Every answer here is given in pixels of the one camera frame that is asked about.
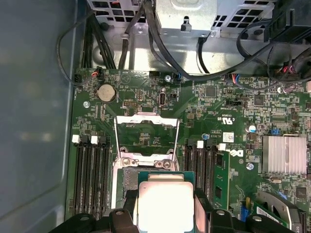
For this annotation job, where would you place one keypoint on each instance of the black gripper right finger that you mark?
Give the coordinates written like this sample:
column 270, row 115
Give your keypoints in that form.
column 218, row 221

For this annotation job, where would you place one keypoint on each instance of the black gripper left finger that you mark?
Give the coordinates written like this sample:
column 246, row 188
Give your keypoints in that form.
column 121, row 221

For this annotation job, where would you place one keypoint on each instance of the silver CPU green edge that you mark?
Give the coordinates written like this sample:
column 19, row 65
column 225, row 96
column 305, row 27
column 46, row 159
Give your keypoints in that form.
column 165, row 206

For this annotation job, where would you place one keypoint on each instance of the metal socket cover frame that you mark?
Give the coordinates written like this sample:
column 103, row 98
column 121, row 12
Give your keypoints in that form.
column 145, row 120

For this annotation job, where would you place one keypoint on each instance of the CPU socket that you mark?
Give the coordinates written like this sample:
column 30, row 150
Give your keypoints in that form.
column 130, row 179

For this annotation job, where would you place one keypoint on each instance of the green RAM stick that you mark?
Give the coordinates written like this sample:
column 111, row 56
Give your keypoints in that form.
column 221, row 179

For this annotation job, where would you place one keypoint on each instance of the graphics card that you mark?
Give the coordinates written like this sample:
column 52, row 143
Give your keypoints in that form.
column 274, row 211

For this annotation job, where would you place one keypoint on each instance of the silver finned heat sink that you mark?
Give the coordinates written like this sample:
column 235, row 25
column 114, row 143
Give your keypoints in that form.
column 284, row 155

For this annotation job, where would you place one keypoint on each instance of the green motherboard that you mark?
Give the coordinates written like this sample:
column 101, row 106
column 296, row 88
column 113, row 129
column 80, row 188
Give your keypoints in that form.
column 194, row 116

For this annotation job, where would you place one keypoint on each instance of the silver coin cell battery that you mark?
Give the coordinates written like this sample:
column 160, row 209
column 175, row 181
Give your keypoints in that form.
column 106, row 93

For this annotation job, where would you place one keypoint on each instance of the black and silver PC case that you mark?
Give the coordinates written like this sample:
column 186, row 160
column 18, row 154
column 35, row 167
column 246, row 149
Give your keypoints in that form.
column 36, row 121

